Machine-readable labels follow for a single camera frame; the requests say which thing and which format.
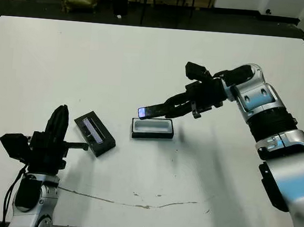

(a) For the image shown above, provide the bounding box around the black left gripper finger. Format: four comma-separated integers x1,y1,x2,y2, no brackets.
44,103,65,142
57,104,70,143

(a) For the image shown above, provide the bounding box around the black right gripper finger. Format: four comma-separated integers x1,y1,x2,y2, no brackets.
163,90,194,112
164,100,194,121

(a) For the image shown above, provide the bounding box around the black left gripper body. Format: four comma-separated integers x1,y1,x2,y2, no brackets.
25,129,90,178

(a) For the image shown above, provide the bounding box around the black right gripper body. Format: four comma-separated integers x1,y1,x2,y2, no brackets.
182,74,228,122

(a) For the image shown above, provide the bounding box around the slim black camera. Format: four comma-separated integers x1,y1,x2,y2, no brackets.
137,103,169,121

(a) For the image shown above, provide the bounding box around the black box lid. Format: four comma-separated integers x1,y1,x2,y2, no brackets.
71,110,119,158

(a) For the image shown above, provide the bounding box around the black box with white insert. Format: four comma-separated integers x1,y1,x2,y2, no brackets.
129,116,175,142

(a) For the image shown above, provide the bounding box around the tall black bin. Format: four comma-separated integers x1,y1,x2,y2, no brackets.
108,0,129,17

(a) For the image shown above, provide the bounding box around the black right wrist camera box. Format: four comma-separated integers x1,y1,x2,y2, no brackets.
184,61,212,82

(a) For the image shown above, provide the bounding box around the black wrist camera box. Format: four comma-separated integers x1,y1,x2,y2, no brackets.
184,61,212,82
0,132,34,163

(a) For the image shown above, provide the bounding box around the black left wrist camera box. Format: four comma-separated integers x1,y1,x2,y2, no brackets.
0,132,34,163

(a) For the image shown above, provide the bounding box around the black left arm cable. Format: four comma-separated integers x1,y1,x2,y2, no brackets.
1,159,30,227

